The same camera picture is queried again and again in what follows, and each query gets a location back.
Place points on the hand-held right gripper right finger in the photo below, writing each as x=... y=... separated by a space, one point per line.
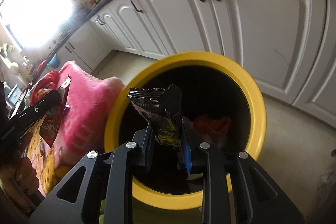
x=187 y=155

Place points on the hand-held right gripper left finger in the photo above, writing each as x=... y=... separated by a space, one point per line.
x=148 y=150

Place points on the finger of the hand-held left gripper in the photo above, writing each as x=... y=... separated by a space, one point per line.
x=36 y=108

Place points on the red snack packet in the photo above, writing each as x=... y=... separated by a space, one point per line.
x=51 y=132

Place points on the red plastic bag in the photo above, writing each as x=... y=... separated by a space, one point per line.
x=210 y=124

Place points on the black snack packet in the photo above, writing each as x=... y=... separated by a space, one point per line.
x=157 y=108

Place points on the yellow trash bin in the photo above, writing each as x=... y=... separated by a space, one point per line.
x=210 y=58

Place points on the person's left hand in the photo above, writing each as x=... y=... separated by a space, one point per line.
x=23 y=176

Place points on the pink and yellow printed blanket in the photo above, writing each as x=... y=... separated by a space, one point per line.
x=84 y=108

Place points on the window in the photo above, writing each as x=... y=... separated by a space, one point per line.
x=34 y=11

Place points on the white kitchen cabinet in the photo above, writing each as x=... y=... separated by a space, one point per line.
x=262 y=16

